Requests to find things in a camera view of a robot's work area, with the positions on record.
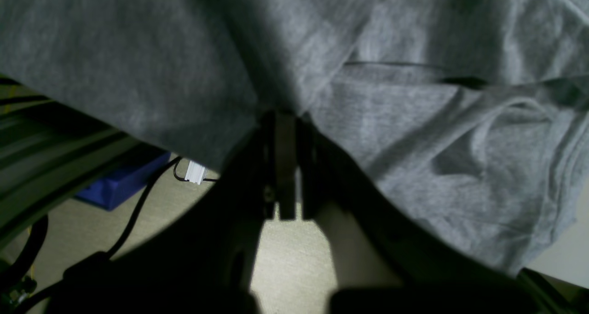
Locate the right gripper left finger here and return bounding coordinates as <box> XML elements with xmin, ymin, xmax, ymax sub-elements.
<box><xmin>46</xmin><ymin>112</ymin><xmax>288</xmax><ymax>314</ymax></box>

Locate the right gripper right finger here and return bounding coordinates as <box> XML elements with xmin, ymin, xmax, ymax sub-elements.
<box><xmin>290</xmin><ymin>116</ymin><xmax>542</xmax><ymax>314</ymax></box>

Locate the grey T-shirt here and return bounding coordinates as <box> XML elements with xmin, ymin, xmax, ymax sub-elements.
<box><xmin>1</xmin><ymin>0</ymin><xmax>589</xmax><ymax>274</ymax></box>

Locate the blue box under table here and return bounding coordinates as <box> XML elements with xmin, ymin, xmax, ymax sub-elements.
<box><xmin>74</xmin><ymin>149</ymin><xmax>171</xmax><ymax>211</ymax></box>

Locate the white cable connector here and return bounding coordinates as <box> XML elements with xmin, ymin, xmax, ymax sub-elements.
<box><xmin>184</xmin><ymin>160</ymin><xmax>208</xmax><ymax>185</ymax></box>

